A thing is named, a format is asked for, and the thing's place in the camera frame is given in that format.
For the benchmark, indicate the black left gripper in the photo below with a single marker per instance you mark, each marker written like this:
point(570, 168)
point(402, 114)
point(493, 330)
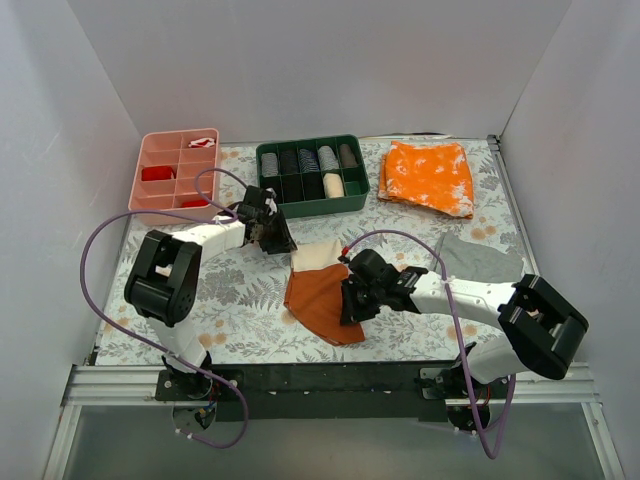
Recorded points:
point(272, 235)

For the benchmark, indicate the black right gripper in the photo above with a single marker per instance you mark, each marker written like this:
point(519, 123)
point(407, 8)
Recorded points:
point(354, 300)

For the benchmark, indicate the orange and cream underwear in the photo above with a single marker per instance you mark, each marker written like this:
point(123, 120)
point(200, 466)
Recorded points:
point(313, 295)

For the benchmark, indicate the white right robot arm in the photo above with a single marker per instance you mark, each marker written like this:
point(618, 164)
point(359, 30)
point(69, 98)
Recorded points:
point(541, 330)

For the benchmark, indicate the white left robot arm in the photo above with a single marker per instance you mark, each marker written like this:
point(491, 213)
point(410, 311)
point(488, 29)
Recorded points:
point(162, 285)

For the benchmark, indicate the red rolled underwear front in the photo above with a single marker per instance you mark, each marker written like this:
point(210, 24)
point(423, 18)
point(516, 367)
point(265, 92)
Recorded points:
point(195, 203)

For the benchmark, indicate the red white rolled underwear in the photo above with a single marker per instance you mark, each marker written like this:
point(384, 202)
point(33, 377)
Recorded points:
point(203, 142)

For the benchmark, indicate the black rolled sock front middle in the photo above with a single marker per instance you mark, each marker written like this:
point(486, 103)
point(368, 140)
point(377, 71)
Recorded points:
point(292, 188)

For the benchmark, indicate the black rolled sock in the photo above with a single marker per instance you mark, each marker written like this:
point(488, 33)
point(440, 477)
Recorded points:
point(292, 188)
point(313, 186)
point(288, 162)
point(274, 184)

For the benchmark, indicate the black rolled sock front left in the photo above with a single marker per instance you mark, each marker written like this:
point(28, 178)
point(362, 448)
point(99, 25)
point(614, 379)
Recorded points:
point(274, 184)

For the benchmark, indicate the black rolled sock front right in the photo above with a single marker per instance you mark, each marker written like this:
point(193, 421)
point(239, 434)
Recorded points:
point(313, 186)

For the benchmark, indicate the green divided organiser box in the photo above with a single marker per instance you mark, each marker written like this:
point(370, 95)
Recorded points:
point(355, 180)

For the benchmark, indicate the grey striped rolled sock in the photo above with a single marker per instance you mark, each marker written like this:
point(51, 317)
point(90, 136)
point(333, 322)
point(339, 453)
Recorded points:
point(269, 165)

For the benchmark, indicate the cream rolled sock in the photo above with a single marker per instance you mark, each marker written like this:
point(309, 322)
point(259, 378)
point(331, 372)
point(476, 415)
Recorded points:
point(333, 185)

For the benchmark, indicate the blue striped rolled sock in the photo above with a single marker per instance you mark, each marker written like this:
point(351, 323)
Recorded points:
point(308, 161)

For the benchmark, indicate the floral patterned table mat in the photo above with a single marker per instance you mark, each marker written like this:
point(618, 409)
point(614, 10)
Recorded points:
point(239, 313)

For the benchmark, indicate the white grey striped sock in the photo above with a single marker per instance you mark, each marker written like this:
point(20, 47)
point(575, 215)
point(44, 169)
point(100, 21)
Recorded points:
point(327, 158)

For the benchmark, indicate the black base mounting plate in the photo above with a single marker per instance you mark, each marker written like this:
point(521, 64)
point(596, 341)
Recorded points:
point(366, 390)

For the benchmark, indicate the dark grey rolled sock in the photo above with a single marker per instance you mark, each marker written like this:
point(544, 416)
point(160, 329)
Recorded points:
point(347, 156)

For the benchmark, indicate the grey folded cloth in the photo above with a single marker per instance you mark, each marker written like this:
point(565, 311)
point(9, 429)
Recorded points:
point(475, 262)

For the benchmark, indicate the pink divided organiser box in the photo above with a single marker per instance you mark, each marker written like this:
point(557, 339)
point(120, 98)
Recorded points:
point(158, 201)

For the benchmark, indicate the orange white patterned cloth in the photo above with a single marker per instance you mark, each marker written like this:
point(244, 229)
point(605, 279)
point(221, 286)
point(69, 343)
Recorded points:
point(434, 177)

